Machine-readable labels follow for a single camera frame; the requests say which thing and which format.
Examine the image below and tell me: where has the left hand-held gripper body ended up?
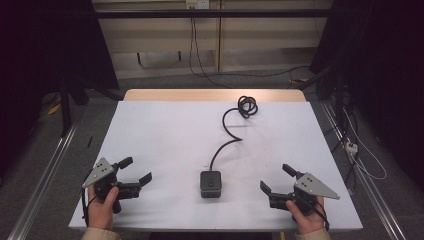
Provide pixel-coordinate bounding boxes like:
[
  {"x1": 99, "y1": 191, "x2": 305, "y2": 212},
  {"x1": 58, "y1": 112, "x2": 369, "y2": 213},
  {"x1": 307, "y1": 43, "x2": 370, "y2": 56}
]
[{"x1": 81, "y1": 157, "x2": 143, "y2": 215}]

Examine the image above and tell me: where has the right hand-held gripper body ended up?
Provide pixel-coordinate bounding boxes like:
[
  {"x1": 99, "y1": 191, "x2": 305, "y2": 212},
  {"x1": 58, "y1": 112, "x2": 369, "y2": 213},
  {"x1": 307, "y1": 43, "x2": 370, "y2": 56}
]
[{"x1": 267, "y1": 172, "x2": 341, "y2": 223}]

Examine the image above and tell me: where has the person's right hand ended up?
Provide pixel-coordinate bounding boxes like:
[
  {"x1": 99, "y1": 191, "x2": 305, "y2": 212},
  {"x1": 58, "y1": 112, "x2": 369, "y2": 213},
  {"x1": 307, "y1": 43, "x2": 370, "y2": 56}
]
[{"x1": 285, "y1": 195, "x2": 326, "y2": 235}]

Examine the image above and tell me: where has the person's left hand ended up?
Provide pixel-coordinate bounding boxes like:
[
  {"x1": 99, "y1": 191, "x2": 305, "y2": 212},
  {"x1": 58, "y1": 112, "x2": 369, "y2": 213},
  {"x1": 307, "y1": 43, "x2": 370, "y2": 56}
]
[{"x1": 86, "y1": 184, "x2": 120, "y2": 231}]

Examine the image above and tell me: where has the white table cover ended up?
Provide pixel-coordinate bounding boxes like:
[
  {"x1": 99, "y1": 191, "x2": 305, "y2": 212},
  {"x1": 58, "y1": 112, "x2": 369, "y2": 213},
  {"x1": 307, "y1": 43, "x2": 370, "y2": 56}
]
[{"x1": 68, "y1": 100, "x2": 364, "y2": 232}]

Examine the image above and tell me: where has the black cube power socket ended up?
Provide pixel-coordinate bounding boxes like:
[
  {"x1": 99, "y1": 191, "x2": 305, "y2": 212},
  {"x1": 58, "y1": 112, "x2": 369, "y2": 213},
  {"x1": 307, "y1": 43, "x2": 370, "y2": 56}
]
[{"x1": 199, "y1": 170, "x2": 223, "y2": 200}]

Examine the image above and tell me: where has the white power strip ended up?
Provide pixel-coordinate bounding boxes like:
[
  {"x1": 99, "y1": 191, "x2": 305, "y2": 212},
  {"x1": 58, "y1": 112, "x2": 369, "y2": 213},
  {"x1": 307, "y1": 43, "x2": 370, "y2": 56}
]
[{"x1": 345, "y1": 140, "x2": 360, "y2": 156}]

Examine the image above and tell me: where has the black metal stand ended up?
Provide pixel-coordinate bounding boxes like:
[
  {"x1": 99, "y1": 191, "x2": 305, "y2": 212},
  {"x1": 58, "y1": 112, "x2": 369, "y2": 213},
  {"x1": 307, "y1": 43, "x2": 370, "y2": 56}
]
[
  {"x1": 58, "y1": 74, "x2": 90, "y2": 138},
  {"x1": 296, "y1": 64, "x2": 348, "y2": 134}
]

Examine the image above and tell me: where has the black curtain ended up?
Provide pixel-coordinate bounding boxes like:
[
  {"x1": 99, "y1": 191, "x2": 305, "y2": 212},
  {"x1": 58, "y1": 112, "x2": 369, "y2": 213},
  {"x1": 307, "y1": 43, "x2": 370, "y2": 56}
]
[
  {"x1": 0, "y1": 0, "x2": 120, "y2": 188},
  {"x1": 309, "y1": 0, "x2": 424, "y2": 193}
]

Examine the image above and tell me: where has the black horizontal bar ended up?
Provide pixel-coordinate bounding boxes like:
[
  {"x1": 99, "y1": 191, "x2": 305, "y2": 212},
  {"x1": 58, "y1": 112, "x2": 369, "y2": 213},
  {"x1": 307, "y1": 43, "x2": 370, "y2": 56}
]
[{"x1": 87, "y1": 8, "x2": 334, "y2": 20}]

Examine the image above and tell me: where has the right hand-held gripper cable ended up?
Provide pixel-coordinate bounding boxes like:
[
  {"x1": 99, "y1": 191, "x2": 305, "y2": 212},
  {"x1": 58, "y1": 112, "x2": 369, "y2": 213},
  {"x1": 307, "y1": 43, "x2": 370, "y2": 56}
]
[{"x1": 308, "y1": 198, "x2": 331, "y2": 232}]

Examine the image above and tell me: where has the hand-held gripper cable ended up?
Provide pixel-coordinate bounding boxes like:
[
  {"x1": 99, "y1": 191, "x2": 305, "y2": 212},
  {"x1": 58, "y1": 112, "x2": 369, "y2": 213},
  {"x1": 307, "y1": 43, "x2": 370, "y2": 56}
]
[
  {"x1": 308, "y1": 198, "x2": 331, "y2": 232},
  {"x1": 80, "y1": 187, "x2": 98, "y2": 228}
]

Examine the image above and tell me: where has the left hand-held gripper cable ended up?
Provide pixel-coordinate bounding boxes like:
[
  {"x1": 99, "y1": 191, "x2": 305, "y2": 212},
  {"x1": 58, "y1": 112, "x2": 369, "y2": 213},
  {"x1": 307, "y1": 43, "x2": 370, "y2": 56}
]
[{"x1": 80, "y1": 187, "x2": 98, "y2": 228}]

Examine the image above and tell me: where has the aluminium floor rail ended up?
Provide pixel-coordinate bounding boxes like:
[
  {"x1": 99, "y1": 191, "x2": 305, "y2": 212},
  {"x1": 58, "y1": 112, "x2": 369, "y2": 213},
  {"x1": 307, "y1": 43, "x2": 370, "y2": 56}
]
[
  {"x1": 6, "y1": 123, "x2": 78, "y2": 240},
  {"x1": 320, "y1": 101, "x2": 408, "y2": 240}
]

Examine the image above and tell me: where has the white cable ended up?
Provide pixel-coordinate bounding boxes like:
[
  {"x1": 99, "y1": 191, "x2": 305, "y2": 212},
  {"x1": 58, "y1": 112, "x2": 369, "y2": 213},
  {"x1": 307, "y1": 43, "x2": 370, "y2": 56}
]
[{"x1": 342, "y1": 107, "x2": 388, "y2": 181}]

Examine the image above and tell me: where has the black power socket cable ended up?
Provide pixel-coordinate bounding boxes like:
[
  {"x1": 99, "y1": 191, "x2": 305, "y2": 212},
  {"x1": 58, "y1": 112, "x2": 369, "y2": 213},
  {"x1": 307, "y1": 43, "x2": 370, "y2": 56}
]
[{"x1": 208, "y1": 95, "x2": 260, "y2": 173}]

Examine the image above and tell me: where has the black hanging cable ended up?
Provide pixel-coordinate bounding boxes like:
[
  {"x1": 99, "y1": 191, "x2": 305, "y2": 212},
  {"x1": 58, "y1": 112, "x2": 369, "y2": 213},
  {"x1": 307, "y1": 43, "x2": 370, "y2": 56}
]
[{"x1": 188, "y1": 8, "x2": 311, "y2": 89}]

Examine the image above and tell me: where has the white wall socket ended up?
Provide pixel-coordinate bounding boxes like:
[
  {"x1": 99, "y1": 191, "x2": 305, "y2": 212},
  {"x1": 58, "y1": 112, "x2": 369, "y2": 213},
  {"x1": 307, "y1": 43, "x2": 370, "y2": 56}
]
[{"x1": 185, "y1": 0, "x2": 211, "y2": 10}]

